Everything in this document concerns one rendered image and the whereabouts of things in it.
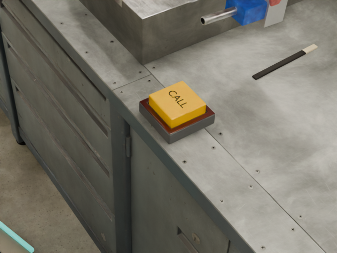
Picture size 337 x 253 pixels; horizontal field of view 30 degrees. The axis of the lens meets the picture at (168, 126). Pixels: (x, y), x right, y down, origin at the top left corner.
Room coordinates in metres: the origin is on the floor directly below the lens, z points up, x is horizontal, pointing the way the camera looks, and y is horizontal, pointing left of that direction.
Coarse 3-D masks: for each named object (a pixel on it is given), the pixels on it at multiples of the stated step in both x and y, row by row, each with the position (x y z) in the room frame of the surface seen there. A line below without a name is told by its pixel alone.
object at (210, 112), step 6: (144, 102) 0.66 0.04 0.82; (150, 108) 0.65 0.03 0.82; (156, 114) 0.64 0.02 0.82; (204, 114) 0.64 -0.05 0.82; (210, 114) 0.64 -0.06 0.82; (162, 120) 0.62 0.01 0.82; (192, 120) 0.63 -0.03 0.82; (198, 120) 0.63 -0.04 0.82; (162, 126) 0.61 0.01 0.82; (180, 126) 0.61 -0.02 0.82; (186, 126) 0.61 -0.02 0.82; (168, 132) 0.60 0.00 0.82; (174, 132) 0.60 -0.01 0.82
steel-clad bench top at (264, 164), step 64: (64, 0) 0.93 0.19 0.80; (320, 0) 0.97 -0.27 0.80; (128, 64) 0.77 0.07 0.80; (192, 64) 0.77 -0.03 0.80; (256, 64) 0.78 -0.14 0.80; (320, 64) 0.79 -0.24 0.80; (256, 128) 0.64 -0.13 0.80; (320, 128) 0.64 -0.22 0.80; (256, 192) 0.52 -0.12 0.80; (320, 192) 0.52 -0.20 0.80
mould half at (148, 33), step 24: (96, 0) 0.88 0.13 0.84; (144, 0) 0.81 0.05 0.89; (168, 0) 0.82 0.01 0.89; (192, 0) 0.82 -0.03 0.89; (216, 0) 0.85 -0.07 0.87; (288, 0) 0.95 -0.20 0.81; (120, 24) 0.82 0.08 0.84; (144, 24) 0.77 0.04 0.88; (168, 24) 0.79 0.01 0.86; (192, 24) 0.82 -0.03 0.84; (216, 24) 0.85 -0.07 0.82; (144, 48) 0.77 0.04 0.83; (168, 48) 0.79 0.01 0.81
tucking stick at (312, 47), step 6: (306, 48) 0.82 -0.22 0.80; (312, 48) 0.82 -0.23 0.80; (294, 54) 0.81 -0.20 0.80; (300, 54) 0.81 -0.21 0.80; (282, 60) 0.79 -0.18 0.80; (288, 60) 0.79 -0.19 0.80; (270, 66) 0.77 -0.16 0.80; (276, 66) 0.77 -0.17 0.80; (258, 72) 0.76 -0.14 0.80; (264, 72) 0.76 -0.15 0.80; (270, 72) 0.76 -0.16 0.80; (258, 78) 0.75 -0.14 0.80
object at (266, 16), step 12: (228, 0) 0.75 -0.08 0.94; (240, 0) 0.74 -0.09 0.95; (252, 0) 0.75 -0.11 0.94; (264, 0) 0.75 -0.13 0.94; (216, 12) 0.72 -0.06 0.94; (228, 12) 0.73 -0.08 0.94; (240, 12) 0.73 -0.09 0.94; (252, 12) 0.73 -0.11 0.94; (264, 12) 0.74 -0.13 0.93; (276, 12) 0.75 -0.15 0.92; (204, 24) 0.70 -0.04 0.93; (240, 24) 0.72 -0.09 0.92; (264, 24) 0.74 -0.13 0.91
